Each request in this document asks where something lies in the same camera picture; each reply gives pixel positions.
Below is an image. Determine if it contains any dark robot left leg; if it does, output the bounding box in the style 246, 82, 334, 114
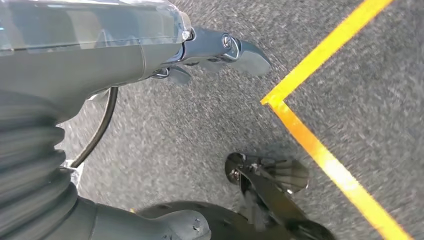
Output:
135, 151, 337, 240

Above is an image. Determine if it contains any yellow floor tape square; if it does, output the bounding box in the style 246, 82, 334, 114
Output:
259, 0, 415, 240

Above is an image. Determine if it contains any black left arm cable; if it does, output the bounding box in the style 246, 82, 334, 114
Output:
69, 86, 119, 169

